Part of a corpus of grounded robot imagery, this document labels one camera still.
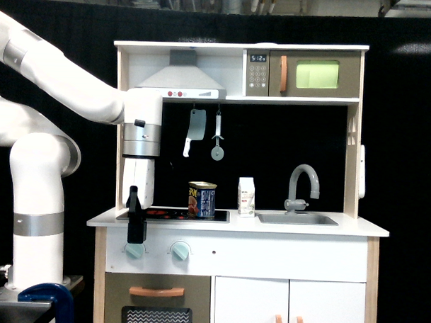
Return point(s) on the left mint stove knob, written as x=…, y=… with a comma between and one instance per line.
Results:
x=134, y=251

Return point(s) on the right mint stove knob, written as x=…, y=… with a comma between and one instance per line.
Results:
x=180, y=250

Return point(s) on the grey range hood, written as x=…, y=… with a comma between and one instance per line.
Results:
x=183, y=79

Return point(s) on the toy oven door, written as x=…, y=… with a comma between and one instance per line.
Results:
x=121, y=307

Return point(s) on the left white cabinet door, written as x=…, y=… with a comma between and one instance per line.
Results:
x=250, y=300

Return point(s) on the toy cleaver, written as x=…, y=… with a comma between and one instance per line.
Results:
x=196, y=130

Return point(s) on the white side hook holder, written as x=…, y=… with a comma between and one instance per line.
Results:
x=361, y=189

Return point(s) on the black toy stovetop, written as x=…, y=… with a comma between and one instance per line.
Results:
x=182, y=215

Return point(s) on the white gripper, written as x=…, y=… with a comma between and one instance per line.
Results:
x=137, y=193

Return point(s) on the white cabinet door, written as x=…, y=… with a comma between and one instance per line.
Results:
x=250, y=300
x=326, y=302

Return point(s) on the orange microwave handle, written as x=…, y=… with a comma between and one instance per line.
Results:
x=283, y=68

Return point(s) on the wooden toy kitchen frame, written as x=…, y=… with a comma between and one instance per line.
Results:
x=304, y=156

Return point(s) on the mint stove knob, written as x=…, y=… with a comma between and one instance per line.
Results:
x=180, y=250
x=134, y=251

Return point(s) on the orange oven handle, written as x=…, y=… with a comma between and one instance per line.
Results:
x=156, y=293

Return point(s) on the toy pizza cutter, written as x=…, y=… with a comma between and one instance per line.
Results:
x=217, y=152

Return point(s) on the blue clamp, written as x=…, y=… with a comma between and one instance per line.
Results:
x=57, y=294

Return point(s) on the right white cabinet door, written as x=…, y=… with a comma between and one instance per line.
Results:
x=326, y=302

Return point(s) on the grey toy sink basin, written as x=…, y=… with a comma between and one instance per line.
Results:
x=297, y=219

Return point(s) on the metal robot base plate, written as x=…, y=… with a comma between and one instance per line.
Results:
x=13, y=311

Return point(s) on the toy microwave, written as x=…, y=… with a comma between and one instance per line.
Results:
x=312, y=74

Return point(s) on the small white milk carton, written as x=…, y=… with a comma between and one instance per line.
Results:
x=246, y=197

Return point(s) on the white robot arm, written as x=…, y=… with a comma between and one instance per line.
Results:
x=42, y=154

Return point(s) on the canned spam tin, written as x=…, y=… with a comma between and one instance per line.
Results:
x=202, y=196

